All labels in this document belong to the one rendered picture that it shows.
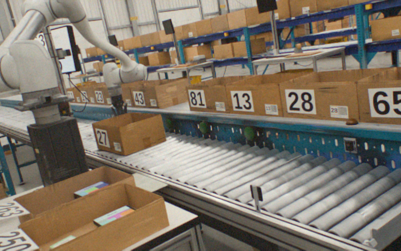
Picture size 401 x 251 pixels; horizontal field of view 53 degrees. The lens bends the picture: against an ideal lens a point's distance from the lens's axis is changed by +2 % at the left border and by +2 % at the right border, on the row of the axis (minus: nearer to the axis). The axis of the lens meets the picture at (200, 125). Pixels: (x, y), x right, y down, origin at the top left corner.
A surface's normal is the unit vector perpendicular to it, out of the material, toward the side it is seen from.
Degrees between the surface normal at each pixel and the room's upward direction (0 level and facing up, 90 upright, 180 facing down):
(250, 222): 90
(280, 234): 90
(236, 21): 90
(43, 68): 88
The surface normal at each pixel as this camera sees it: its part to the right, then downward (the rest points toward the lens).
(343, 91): -0.78, 0.27
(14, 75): -0.23, 0.29
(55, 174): 0.58, 0.07
